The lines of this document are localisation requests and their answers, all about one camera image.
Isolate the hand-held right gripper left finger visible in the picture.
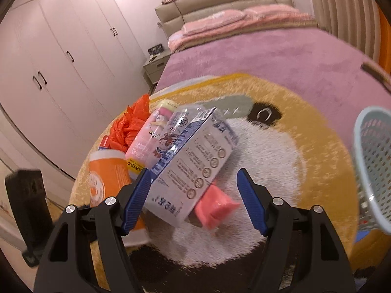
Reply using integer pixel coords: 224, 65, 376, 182
33, 168, 153, 293

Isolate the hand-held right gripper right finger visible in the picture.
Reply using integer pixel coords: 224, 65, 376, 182
237, 168, 356, 293

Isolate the pink plastic packet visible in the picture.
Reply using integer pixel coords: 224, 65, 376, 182
188, 181, 241, 230

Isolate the orange paper tub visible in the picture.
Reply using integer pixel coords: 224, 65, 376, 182
87, 149, 146, 232

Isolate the pink drink bottle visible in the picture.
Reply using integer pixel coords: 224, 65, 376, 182
125, 99, 181, 180

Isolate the white blue milk carton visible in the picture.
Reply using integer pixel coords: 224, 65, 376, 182
143, 107, 239, 228

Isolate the orange plastic bag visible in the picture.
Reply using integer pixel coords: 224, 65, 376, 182
109, 94, 151, 154

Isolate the light blue plastic basket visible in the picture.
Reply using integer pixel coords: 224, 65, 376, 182
353, 107, 391, 233

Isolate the yellow bear printed blanket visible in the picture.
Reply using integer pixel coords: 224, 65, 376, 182
69, 73, 391, 293

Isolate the small red box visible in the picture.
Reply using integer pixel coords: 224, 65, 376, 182
98, 134, 114, 151

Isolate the black upright device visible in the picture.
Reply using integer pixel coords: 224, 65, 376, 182
4, 169, 54, 267

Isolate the beige nightstand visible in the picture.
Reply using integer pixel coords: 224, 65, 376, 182
143, 50, 172, 85

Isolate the purple bedspread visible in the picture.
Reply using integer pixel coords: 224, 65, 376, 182
155, 27, 391, 135

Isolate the white wardrobe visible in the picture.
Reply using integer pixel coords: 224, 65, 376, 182
0, 0, 148, 181

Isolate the folded pink quilt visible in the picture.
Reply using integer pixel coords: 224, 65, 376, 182
168, 12, 320, 53

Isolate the wooden bristle brush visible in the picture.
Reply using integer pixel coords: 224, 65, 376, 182
378, 69, 391, 94

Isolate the pink pillow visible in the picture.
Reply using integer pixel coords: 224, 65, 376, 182
183, 9, 246, 35
244, 4, 301, 21

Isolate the orange curtain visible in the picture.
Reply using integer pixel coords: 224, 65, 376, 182
377, 9, 391, 74

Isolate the beige curtain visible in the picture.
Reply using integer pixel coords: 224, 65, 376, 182
305, 0, 383, 65

